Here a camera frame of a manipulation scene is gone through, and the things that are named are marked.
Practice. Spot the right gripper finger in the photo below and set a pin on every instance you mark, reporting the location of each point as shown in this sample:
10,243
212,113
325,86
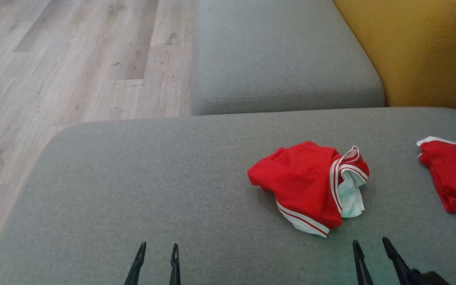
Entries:
401,271
362,273

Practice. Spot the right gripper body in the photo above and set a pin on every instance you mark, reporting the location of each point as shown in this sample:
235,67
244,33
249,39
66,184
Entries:
430,279

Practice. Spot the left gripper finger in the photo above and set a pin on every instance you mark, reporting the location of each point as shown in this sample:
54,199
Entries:
136,273
175,273

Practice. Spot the red jersey with number 23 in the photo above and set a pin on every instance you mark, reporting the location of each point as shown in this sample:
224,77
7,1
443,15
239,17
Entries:
299,178

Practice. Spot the large grey sofa seat cushion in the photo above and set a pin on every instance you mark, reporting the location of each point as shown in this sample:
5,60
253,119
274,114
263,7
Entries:
133,178

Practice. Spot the yellow upholstered furniture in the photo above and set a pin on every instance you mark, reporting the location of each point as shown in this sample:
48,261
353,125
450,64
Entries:
430,47

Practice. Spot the small grey sofa cushion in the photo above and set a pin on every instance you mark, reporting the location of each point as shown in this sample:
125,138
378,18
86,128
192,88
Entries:
275,51

